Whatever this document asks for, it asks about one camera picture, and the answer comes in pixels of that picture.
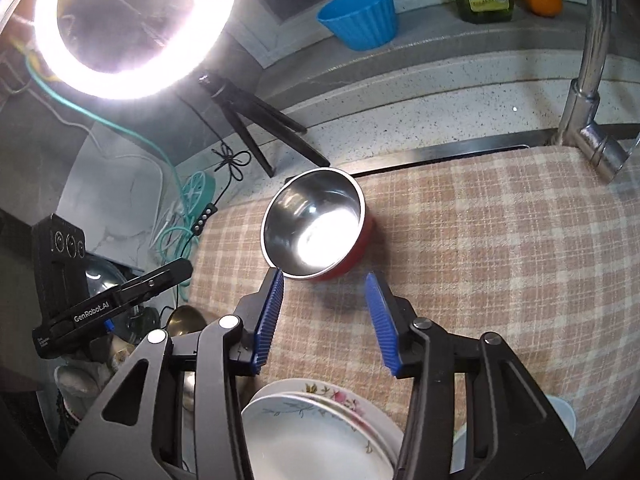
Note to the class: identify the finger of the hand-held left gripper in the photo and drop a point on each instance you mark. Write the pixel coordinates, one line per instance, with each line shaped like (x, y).
(165, 275)

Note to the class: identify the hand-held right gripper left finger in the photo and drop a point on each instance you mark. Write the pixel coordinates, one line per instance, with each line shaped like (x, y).
(270, 320)

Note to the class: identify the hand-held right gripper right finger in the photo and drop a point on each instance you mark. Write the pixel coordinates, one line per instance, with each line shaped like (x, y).
(382, 325)

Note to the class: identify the deep plate with pink flowers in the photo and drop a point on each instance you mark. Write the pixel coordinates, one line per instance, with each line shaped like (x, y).
(350, 400)

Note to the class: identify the steel bowl with red outside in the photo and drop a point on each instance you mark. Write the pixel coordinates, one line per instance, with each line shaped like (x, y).
(310, 220)

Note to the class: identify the white plate with leaf print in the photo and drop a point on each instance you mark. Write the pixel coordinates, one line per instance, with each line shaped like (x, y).
(310, 450)

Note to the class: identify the glass lid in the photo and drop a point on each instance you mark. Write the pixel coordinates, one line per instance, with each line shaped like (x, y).
(100, 275)

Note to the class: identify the brass ladle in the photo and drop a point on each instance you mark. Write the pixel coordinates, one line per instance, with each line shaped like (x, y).
(185, 320)

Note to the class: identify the black inline remote control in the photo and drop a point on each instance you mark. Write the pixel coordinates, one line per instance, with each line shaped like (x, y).
(205, 217)

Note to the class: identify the teal round fan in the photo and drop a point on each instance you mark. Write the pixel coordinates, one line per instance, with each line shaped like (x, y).
(195, 195)

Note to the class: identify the checked cloth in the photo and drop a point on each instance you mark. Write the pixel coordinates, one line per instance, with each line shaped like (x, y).
(500, 260)

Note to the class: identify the black tripod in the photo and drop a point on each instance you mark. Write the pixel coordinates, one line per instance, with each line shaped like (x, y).
(240, 120)

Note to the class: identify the white ceramic bowl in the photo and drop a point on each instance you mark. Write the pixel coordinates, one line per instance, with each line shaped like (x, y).
(562, 412)

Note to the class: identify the blue ribbed cup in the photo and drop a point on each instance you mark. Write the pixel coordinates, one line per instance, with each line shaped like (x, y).
(362, 15)

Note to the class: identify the chrome faucet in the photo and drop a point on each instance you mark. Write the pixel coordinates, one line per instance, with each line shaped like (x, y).
(592, 35)

